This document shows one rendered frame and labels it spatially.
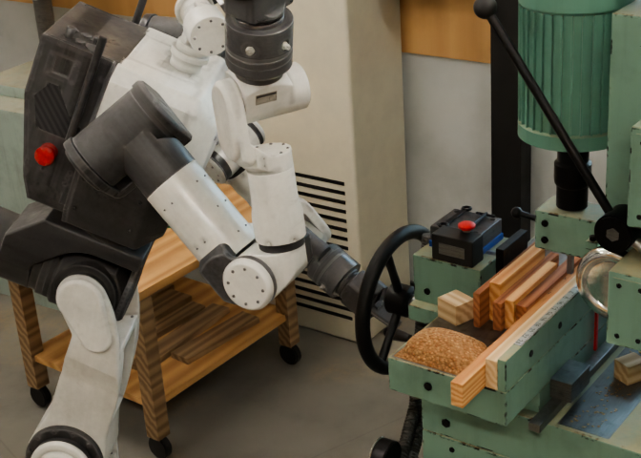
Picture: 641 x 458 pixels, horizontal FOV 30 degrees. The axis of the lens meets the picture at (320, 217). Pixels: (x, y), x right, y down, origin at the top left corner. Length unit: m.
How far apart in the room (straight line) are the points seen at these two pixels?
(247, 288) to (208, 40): 0.41
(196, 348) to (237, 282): 1.73
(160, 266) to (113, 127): 1.45
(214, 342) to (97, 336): 1.36
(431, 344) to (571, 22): 0.53
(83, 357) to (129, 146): 0.53
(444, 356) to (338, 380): 1.71
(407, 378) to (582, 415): 0.28
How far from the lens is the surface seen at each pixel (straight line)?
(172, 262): 3.14
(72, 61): 1.87
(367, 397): 3.47
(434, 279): 2.09
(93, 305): 2.04
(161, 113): 1.69
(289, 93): 1.59
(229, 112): 1.57
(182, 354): 3.37
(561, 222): 1.98
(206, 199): 1.69
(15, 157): 3.99
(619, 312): 1.79
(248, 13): 1.49
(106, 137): 1.71
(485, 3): 1.78
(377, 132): 3.53
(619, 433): 1.92
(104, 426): 2.21
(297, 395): 3.51
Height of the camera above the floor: 1.88
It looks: 24 degrees down
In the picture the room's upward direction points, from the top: 4 degrees counter-clockwise
